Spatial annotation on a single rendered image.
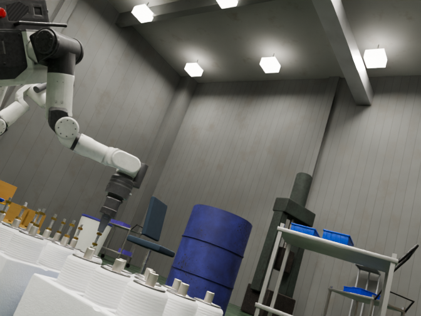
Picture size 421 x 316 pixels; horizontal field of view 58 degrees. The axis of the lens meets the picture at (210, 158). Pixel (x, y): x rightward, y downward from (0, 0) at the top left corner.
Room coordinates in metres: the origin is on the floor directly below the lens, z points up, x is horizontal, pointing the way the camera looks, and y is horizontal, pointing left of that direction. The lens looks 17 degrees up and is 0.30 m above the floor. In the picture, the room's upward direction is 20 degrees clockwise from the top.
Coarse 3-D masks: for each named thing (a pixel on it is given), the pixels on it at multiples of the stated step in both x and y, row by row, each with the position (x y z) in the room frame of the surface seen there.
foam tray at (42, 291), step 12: (36, 276) 1.01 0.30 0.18; (48, 276) 1.06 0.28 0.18; (36, 288) 1.00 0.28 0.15; (48, 288) 0.97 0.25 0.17; (60, 288) 0.95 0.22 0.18; (24, 300) 1.02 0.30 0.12; (36, 300) 0.99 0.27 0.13; (48, 300) 0.96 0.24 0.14; (60, 300) 0.93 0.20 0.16; (72, 300) 0.91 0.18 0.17; (84, 300) 0.89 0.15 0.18; (24, 312) 1.00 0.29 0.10; (36, 312) 0.97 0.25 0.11; (48, 312) 0.95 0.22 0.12; (60, 312) 0.92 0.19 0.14; (72, 312) 0.90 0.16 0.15; (84, 312) 0.88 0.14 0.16; (96, 312) 0.85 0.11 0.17; (108, 312) 0.85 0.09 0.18
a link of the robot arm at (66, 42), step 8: (56, 32) 1.14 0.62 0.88; (64, 40) 1.16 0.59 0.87; (72, 40) 1.20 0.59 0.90; (64, 48) 1.17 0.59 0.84; (72, 48) 1.20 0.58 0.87; (56, 56) 1.18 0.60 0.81; (64, 56) 1.19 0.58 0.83; (72, 56) 1.21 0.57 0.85; (56, 64) 1.20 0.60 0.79; (64, 64) 1.20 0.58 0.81; (72, 64) 1.22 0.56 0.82; (48, 72) 1.22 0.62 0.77; (56, 72) 1.20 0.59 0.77; (64, 72) 1.21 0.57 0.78; (72, 72) 1.23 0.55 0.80
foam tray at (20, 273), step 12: (0, 252) 1.20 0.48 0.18; (0, 264) 1.14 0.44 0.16; (12, 264) 1.14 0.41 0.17; (24, 264) 1.17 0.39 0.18; (36, 264) 1.26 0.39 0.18; (0, 276) 1.13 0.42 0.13; (12, 276) 1.15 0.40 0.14; (24, 276) 1.18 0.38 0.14; (0, 288) 1.14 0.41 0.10; (12, 288) 1.17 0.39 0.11; (24, 288) 1.19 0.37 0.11; (0, 300) 1.15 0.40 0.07; (12, 300) 1.18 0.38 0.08; (0, 312) 1.16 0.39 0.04; (12, 312) 1.19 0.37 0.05
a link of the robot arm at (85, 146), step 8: (80, 136) 1.32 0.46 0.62; (64, 144) 1.31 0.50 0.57; (72, 144) 1.31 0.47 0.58; (80, 144) 1.31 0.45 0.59; (88, 144) 1.32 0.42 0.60; (96, 144) 1.34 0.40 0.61; (80, 152) 1.33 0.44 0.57; (88, 152) 1.33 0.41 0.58; (96, 152) 1.34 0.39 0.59; (104, 152) 1.35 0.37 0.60; (96, 160) 1.36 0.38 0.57
